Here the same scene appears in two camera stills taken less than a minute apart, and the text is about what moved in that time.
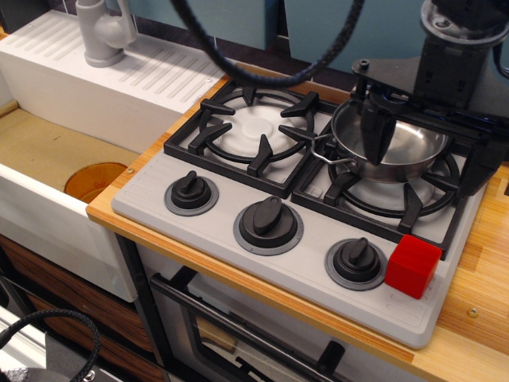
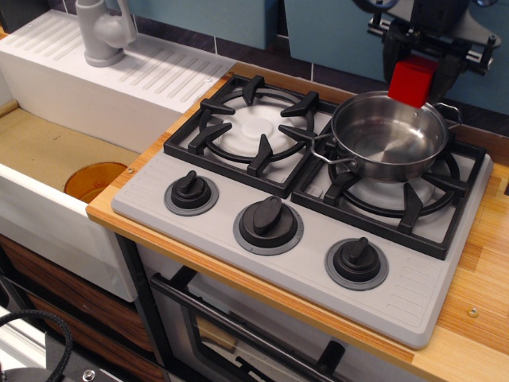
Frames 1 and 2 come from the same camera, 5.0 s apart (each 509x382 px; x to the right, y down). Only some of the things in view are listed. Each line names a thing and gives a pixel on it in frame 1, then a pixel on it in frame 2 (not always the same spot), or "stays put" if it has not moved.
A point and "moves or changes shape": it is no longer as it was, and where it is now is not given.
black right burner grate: x=425 y=208 stays put
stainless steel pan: x=411 y=153 stays put
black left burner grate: x=258 y=135 stays put
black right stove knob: x=356 y=264 stays put
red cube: x=412 y=266 moves or changes shape
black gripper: x=455 y=87 -> x=448 y=26
